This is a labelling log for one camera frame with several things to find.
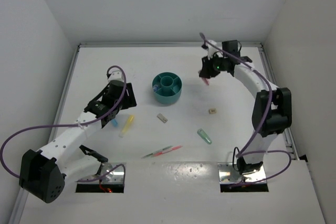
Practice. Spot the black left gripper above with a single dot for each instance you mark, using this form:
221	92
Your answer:
129	100

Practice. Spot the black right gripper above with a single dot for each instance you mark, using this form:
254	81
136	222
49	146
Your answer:
207	71

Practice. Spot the pink highlighter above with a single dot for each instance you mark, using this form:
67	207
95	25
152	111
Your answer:
206	81

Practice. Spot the clear blue glue stick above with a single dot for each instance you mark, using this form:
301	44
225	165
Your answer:
156	87

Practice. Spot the green highlighter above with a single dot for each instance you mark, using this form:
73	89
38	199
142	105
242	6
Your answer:
204	136

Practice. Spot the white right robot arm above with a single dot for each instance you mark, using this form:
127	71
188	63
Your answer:
272	112

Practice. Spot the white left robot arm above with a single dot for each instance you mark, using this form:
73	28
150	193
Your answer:
44	173

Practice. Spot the yellow highlighter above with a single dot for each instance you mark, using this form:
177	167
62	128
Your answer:
126	126

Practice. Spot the blue highlighter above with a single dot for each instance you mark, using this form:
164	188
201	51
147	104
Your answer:
114	123

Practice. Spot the beige eraser near centre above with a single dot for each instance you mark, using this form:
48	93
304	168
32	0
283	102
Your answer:
162	118

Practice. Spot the teal round divided organizer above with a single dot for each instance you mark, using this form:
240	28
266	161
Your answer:
171	88

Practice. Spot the green pen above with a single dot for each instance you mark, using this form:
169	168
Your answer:
155	152

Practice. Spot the pink pen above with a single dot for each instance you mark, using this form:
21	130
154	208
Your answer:
168	150

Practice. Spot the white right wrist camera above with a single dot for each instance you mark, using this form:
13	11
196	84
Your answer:
211	51

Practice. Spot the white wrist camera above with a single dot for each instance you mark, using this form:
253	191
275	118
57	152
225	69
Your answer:
115	74
211	51

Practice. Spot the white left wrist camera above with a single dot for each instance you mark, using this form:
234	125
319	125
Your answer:
115	74

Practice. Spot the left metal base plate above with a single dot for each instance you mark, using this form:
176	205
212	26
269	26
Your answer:
109	173

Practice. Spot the metal base plate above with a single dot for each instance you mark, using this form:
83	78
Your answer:
228	175
109	173

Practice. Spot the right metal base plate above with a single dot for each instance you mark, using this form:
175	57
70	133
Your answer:
228	175

